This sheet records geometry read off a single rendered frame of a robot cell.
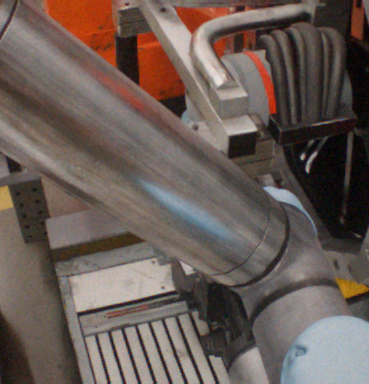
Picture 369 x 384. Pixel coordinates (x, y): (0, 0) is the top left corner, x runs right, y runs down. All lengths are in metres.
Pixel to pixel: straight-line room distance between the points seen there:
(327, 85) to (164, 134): 0.28
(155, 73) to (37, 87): 1.04
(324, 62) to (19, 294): 1.27
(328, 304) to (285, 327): 0.04
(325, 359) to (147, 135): 0.17
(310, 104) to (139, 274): 1.07
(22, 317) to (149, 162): 1.33
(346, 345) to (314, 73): 0.29
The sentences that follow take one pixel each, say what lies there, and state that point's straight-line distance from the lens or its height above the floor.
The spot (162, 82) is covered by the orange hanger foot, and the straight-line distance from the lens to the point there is 1.33.
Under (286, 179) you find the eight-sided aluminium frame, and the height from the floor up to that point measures 0.62.
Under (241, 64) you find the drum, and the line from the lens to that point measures 0.75.
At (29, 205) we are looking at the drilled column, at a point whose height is 0.16.
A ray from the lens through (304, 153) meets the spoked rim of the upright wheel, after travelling 1.06.
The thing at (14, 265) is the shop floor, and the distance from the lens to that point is 1.74.
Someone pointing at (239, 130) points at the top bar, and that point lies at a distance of 0.54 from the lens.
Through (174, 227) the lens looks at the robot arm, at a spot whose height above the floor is 1.06.
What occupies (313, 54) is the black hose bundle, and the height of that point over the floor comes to 1.03.
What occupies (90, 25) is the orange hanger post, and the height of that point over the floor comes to 0.76.
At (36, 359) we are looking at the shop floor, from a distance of 1.54.
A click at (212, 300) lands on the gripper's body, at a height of 0.87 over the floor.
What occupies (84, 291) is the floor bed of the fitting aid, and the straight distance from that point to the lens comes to 1.54.
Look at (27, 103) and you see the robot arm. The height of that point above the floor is 1.16.
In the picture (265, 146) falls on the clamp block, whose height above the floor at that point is 0.94.
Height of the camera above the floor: 1.31
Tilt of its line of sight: 45 degrees down
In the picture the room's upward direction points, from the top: straight up
